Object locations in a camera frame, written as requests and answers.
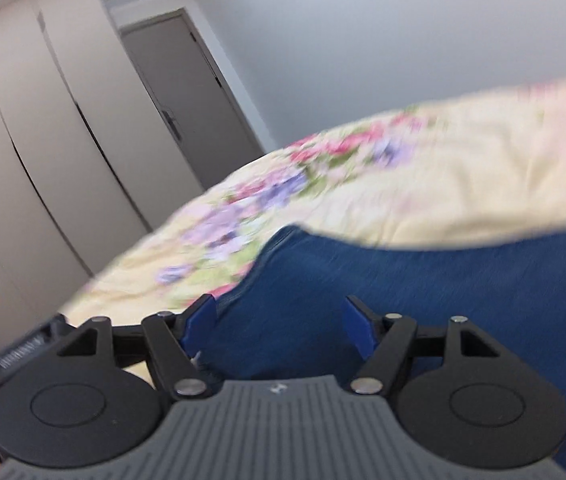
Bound blue pants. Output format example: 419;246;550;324
198;225;566;480

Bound grey door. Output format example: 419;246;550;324
118;8;266;191

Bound floral bedsheet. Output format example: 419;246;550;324
55;74;566;391

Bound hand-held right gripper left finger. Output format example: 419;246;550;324
58;294;219;401

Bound beige wardrobe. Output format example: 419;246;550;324
0;0;204;356

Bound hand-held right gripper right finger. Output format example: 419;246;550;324
345;296;501;401

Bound dark door handle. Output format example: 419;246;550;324
162;108;184;142

